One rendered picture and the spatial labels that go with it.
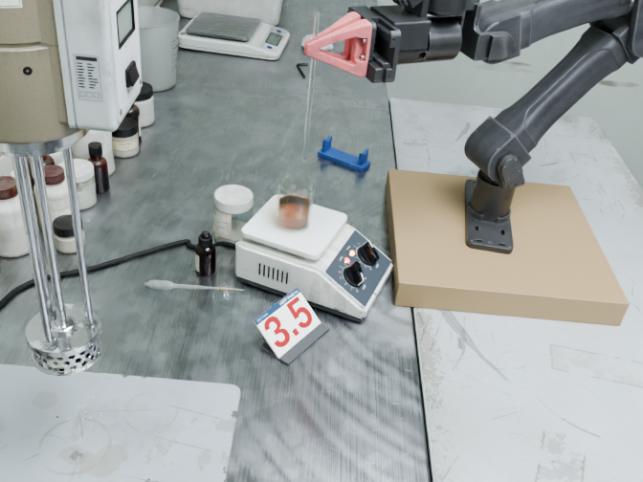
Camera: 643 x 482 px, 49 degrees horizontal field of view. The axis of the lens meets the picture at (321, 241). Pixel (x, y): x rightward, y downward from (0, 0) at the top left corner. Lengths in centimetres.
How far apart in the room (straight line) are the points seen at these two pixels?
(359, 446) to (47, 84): 52
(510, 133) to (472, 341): 31
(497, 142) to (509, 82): 150
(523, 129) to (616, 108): 165
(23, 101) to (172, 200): 70
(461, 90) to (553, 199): 132
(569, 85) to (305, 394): 58
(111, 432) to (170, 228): 41
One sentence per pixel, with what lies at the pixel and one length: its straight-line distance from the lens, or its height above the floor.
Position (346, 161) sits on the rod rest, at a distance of 133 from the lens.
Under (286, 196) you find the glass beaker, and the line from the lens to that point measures 94.
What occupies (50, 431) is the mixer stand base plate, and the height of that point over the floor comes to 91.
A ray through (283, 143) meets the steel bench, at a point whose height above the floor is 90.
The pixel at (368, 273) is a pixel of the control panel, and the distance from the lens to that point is 99.
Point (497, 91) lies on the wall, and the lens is 257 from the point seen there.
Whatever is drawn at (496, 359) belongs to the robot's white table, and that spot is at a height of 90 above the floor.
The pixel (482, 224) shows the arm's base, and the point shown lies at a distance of 113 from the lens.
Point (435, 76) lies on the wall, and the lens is 251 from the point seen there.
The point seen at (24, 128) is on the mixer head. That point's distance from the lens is 53.
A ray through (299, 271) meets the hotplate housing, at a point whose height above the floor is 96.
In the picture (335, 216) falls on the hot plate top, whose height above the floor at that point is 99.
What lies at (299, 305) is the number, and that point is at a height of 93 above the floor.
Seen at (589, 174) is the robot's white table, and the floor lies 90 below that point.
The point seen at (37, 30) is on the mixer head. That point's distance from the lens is 51.
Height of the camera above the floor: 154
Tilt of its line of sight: 35 degrees down
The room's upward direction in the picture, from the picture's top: 6 degrees clockwise
